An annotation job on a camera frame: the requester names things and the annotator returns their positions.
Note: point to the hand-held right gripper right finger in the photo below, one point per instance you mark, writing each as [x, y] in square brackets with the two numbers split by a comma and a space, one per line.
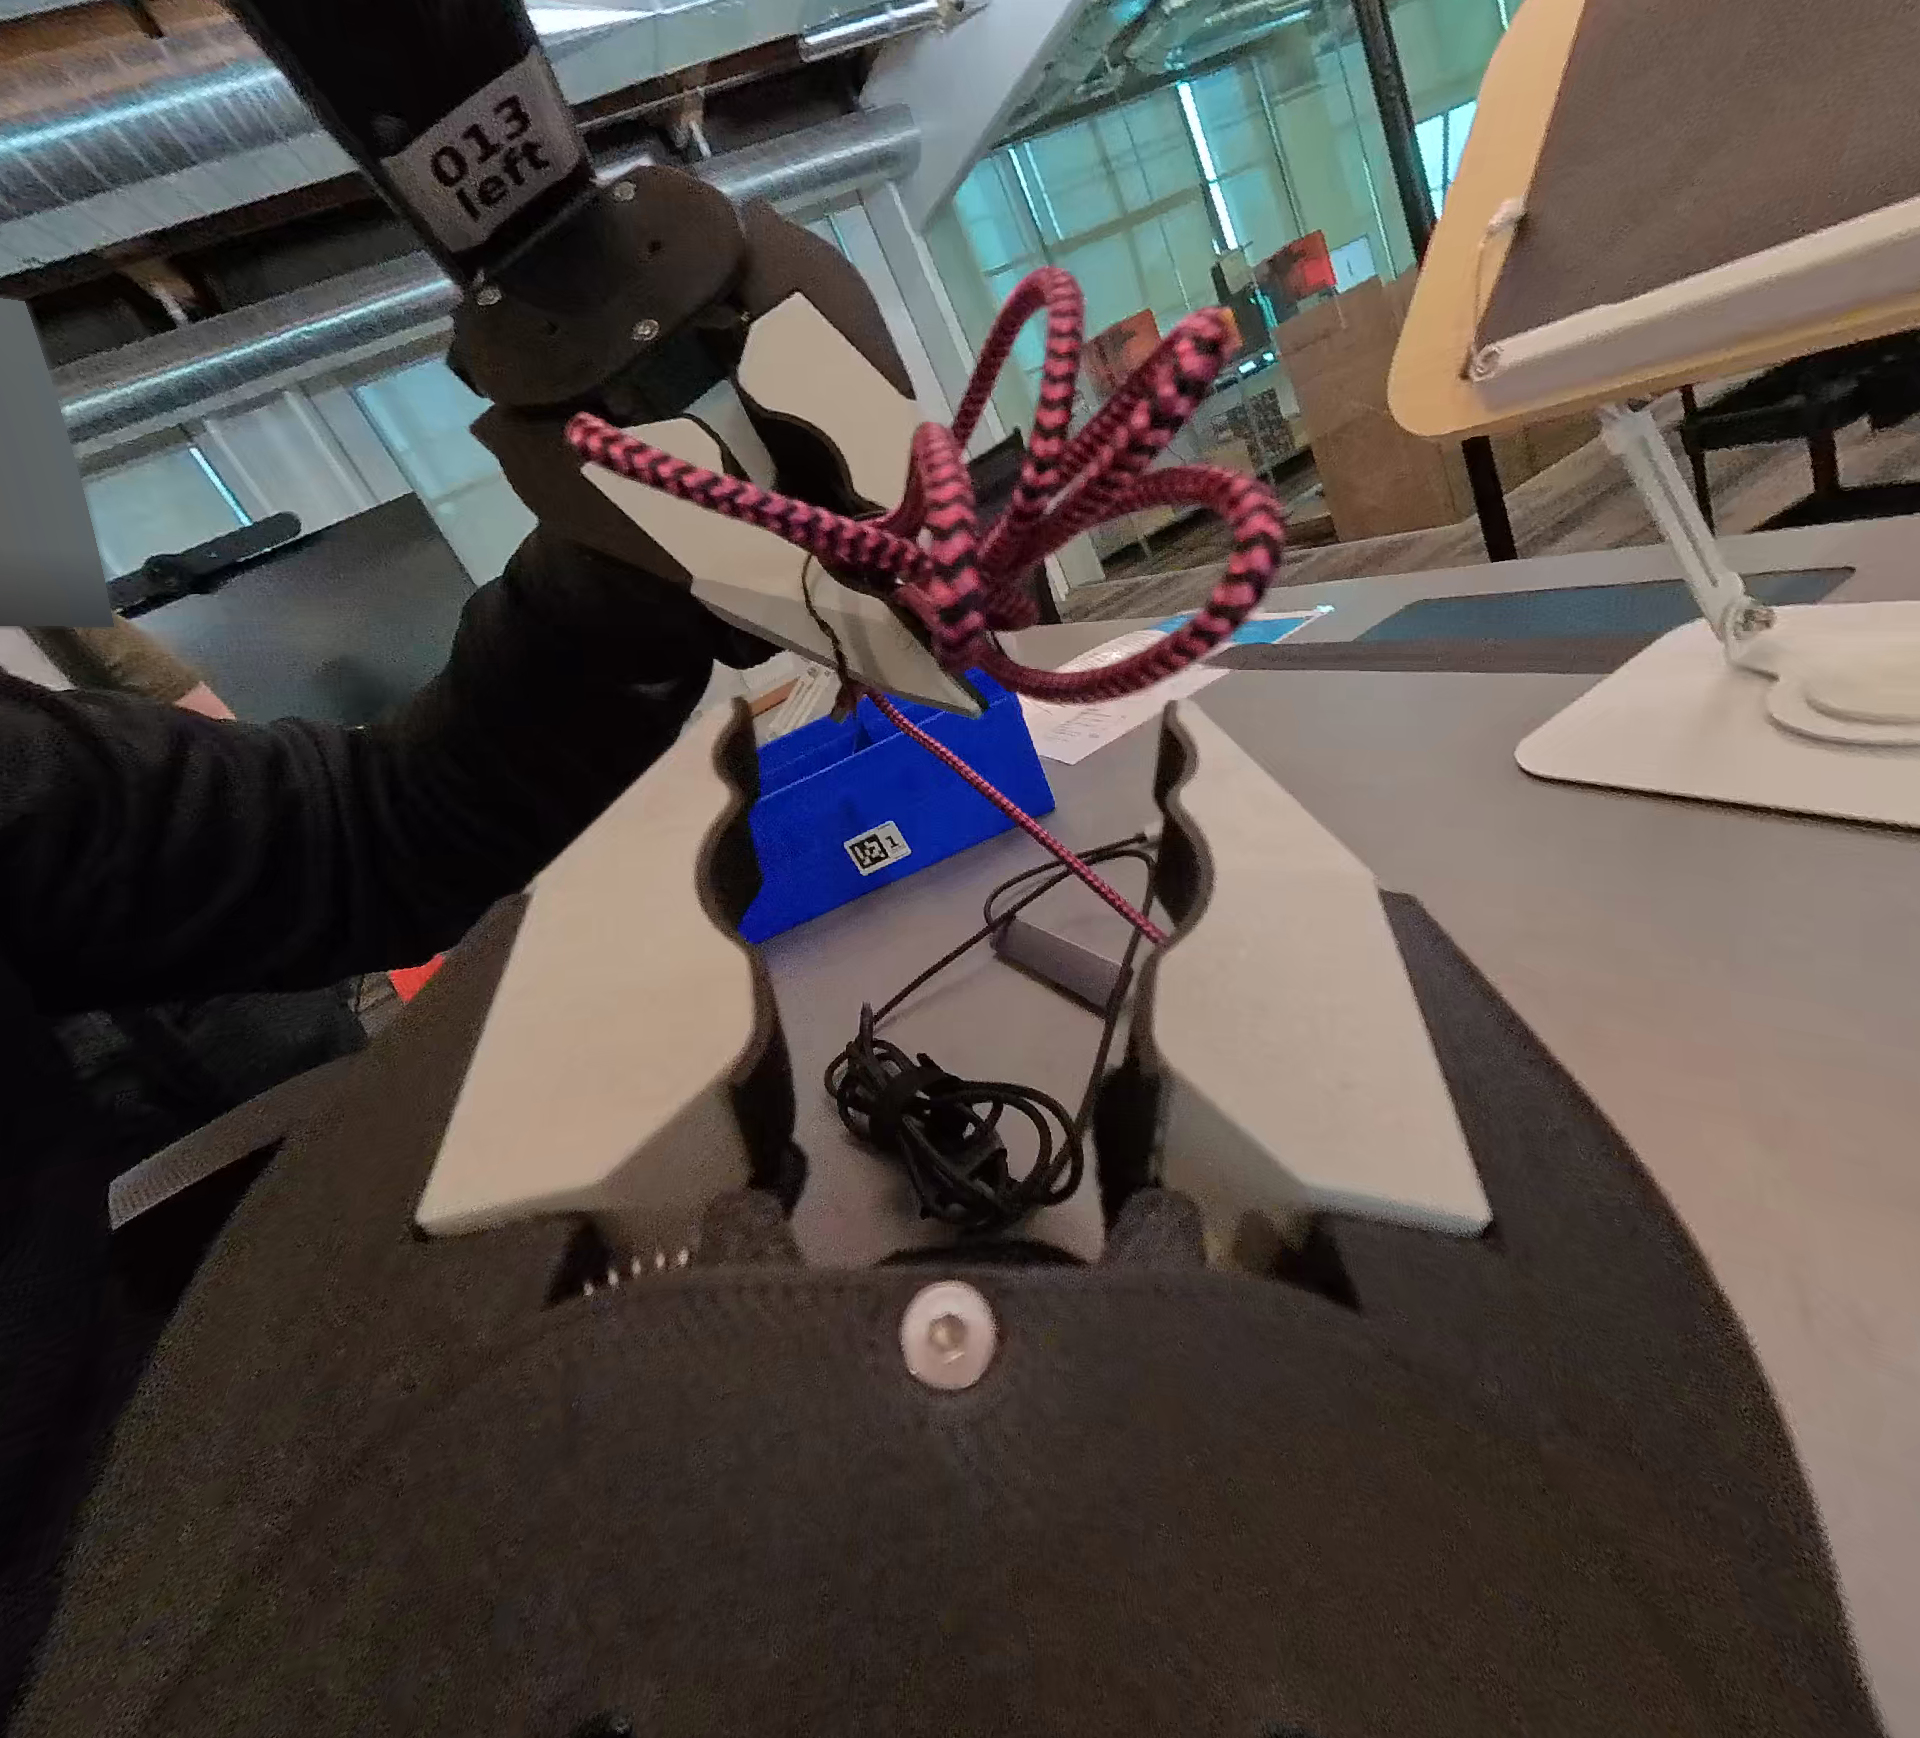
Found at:
[1291, 1018]

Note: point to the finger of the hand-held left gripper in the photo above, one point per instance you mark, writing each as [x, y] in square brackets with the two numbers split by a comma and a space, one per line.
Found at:
[779, 613]
[840, 374]

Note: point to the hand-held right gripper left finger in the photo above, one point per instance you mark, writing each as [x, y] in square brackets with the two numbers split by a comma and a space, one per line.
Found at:
[632, 1018]

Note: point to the black twist tie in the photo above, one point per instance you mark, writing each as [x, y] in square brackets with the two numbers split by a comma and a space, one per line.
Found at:
[823, 630]

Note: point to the blue bin with white label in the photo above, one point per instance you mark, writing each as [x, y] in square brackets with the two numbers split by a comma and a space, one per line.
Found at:
[900, 793]

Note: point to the person's left forearm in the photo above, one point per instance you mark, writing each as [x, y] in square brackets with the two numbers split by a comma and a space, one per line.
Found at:
[181, 837]

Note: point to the grey usb hub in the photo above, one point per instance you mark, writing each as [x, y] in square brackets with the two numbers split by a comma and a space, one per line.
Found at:
[1066, 961]

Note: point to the person's left hand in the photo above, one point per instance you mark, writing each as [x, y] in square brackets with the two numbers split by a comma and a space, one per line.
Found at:
[572, 688]

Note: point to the printed paper sheet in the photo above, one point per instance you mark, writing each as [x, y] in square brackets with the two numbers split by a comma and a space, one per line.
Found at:
[1103, 726]

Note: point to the black monitor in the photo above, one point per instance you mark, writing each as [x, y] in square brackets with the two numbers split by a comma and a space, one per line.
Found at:
[345, 598]

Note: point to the large cardboard box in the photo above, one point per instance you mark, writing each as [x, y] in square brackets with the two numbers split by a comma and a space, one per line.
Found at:
[1381, 449]

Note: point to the black webcam bar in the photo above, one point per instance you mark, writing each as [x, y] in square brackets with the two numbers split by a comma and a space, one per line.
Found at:
[209, 560]

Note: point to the wooden board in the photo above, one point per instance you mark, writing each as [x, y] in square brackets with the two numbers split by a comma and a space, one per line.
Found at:
[1442, 342]

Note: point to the black mat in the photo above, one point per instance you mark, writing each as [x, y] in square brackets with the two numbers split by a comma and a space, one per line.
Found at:
[1725, 42]

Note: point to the round corrugated air duct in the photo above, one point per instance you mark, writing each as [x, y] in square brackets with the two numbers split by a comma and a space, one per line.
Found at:
[149, 140]

